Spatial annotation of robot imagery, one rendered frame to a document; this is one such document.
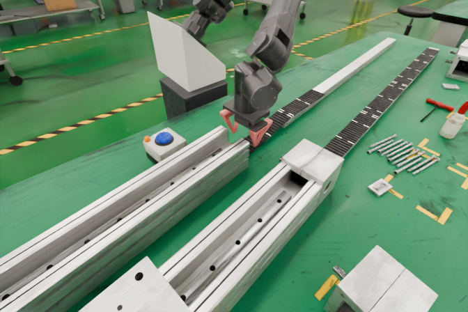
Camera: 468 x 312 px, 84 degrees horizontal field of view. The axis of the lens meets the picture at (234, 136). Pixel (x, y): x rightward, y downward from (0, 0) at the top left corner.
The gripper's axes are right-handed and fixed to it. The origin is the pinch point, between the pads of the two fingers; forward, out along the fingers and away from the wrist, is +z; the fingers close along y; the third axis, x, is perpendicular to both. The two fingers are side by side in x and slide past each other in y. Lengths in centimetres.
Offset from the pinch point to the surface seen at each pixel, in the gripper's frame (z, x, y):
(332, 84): 1.9, 45.8, 1.2
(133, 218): -3.8, -33.8, 4.3
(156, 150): -1.3, -19.9, -10.8
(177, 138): -1.2, -13.9, -10.6
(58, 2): 52, 85, -462
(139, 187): -3.1, -29.3, -1.6
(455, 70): 3, 94, 30
